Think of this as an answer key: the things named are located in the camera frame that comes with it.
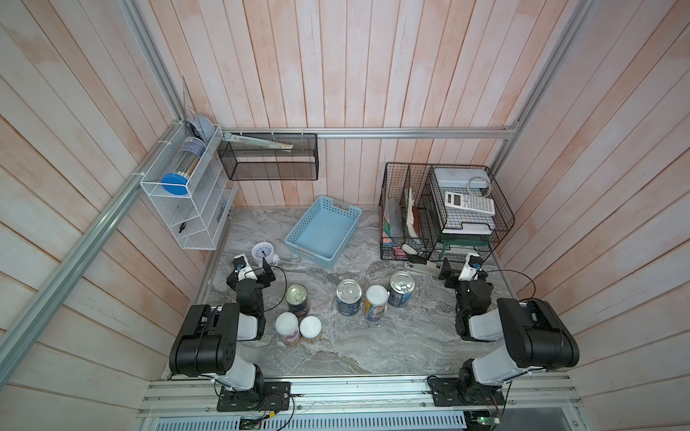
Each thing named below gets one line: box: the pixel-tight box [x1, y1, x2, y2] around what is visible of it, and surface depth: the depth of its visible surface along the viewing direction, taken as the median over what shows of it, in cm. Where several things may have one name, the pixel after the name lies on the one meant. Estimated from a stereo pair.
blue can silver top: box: [387, 270, 416, 308], surface depth 86 cm
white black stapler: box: [401, 243, 443, 277], surface depth 101 cm
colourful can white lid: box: [362, 284, 390, 323], surface depth 81 cm
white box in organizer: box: [433, 167, 491, 189], surface depth 100 cm
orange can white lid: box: [299, 315, 323, 344], surface depth 81 cm
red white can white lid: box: [274, 311, 301, 348], surface depth 78 cm
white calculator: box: [443, 191, 496, 216], surface depth 94 cm
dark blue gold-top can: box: [284, 283, 310, 318], surface depth 84 cm
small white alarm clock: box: [251, 241, 280, 267], surface depth 103 cm
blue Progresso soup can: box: [336, 278, 363, 317], surface depth 85 cm
